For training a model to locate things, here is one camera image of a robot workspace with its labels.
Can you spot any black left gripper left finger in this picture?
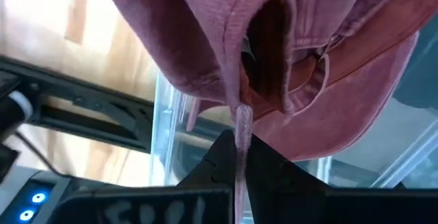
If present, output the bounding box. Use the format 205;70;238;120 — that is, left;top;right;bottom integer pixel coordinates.
46;129;237;224

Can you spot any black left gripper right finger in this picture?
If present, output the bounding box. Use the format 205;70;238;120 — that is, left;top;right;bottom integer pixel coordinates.
246;133;438;224

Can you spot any maroon baseball cap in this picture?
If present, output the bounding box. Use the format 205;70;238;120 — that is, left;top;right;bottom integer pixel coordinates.
101;0;438;224

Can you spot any clear plastic container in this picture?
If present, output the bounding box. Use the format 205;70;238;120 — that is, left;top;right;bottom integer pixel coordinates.
149;69;438;189

